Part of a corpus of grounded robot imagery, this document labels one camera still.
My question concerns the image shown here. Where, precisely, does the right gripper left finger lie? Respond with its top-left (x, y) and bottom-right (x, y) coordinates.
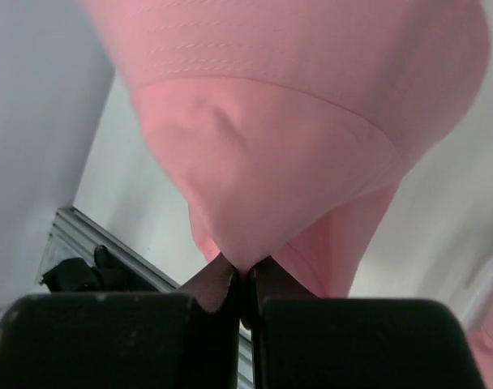
top-left (0, 259), bottom-right (239, 388)

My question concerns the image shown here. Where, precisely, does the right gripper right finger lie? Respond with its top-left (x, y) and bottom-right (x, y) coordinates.
top-left (248, 259), bottom-right (484, 389)

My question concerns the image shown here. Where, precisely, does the pink bucket hat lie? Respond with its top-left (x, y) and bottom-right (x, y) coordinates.
top-left (78, 0), bottom-right (493, 389)

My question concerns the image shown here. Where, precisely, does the white plastic basket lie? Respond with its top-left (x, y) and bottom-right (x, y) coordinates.
top-left (454, 256), bottom-right (493, 331)

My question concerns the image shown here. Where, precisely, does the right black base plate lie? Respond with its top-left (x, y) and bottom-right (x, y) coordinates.
top-left (40, 245), bottom-right (133, 293)

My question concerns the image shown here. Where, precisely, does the aluminium mounting rail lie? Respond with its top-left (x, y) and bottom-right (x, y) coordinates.
top-left (38, 208), bottom-right (254, 388)

